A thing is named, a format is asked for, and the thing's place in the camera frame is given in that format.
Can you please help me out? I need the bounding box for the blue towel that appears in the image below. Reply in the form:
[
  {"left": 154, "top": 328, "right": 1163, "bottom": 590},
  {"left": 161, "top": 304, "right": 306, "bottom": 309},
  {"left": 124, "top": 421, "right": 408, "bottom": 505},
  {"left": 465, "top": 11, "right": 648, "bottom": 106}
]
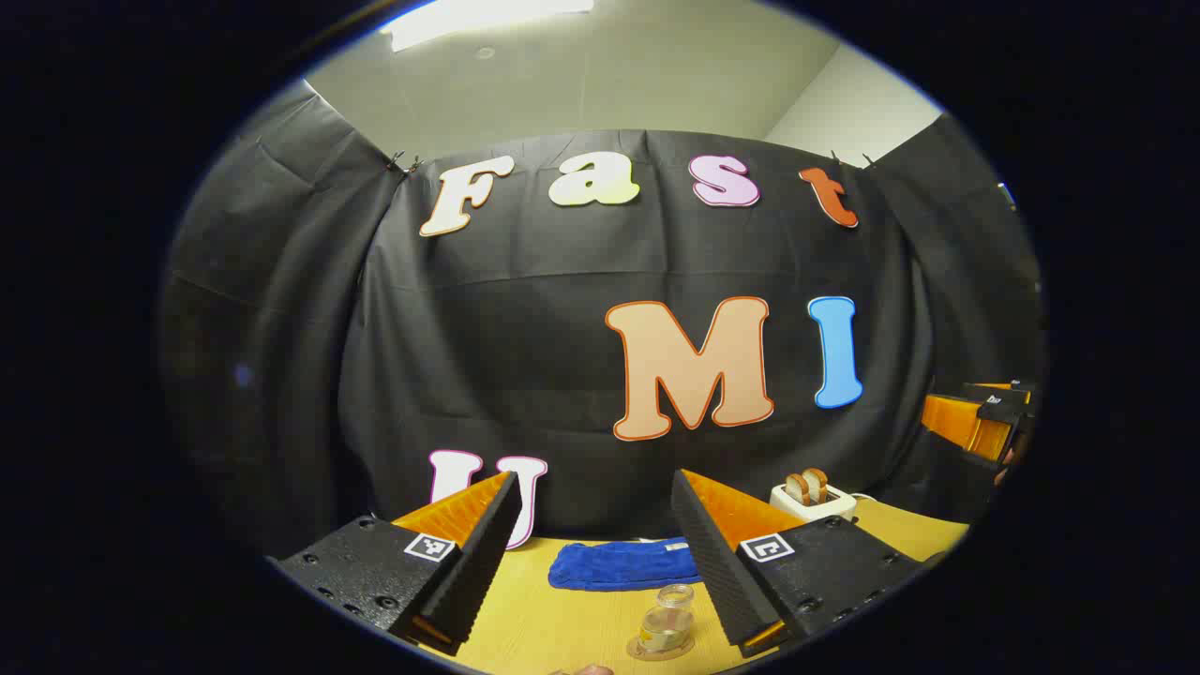
[{"left": 547, "top": 537, "right": 704, "bottom": 592}]

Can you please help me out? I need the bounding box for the black backdrop cloth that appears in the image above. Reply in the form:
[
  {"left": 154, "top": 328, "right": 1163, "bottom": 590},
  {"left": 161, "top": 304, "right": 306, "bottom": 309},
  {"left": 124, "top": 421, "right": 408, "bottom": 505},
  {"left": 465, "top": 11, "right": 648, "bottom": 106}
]
[{"left": 159, "top": 80, "right": 1046, "bottom": 563}]

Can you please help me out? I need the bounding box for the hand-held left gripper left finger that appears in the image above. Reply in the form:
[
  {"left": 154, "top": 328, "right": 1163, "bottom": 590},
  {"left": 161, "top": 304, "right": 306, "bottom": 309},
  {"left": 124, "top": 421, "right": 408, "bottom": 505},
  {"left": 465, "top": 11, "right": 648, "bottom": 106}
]
[{"left": 272, "top": 471, "right": 523, "bottom": 657}]

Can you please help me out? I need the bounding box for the round cork coaster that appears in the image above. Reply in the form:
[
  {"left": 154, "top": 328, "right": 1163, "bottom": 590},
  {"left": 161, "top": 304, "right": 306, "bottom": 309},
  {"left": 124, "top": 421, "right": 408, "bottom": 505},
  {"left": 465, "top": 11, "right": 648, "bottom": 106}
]
[{"left": 626, "top": 628, "right": 697, "bottom": 662}]

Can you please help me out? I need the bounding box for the clear plastic water bottle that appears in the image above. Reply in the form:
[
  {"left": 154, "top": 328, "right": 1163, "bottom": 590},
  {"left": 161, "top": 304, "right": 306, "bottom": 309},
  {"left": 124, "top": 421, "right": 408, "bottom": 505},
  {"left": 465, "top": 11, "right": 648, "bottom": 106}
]
[{"left": 640, "top": 583, "right": 696, "bottom": 654}]

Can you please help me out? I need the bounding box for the white toaster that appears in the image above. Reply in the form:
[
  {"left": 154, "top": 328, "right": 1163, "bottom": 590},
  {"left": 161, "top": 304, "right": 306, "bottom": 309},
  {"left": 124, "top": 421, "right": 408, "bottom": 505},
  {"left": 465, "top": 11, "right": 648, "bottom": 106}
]
[{"left": 771, "top": 483, "right": 858, "bottom": 524}]

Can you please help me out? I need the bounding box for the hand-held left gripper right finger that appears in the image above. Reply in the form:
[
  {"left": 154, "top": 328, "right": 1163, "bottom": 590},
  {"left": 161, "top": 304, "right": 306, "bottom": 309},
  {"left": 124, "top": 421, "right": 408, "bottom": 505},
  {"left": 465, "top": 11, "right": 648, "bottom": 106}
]
[{"left": 671, "top": 469, "right": 929, "bottom": 659}]

